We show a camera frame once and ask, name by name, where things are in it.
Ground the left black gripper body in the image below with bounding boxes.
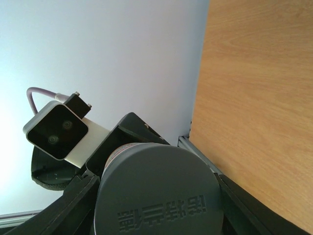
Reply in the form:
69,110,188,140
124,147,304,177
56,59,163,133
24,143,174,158
31,147,80,191

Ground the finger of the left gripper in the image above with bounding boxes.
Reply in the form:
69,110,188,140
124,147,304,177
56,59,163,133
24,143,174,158
85,112,169,176

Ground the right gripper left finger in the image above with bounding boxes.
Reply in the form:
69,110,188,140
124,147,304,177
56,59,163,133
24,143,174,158
6,176,100,235

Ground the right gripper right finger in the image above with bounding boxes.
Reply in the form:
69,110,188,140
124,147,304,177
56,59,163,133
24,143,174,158
214,173,308,235

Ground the orange pill bottle grey cap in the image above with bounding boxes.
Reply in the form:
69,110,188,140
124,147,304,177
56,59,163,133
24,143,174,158
93,143,224,235

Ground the aluminium front frame rail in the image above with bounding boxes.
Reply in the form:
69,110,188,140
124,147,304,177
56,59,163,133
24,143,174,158
0,136,222,229

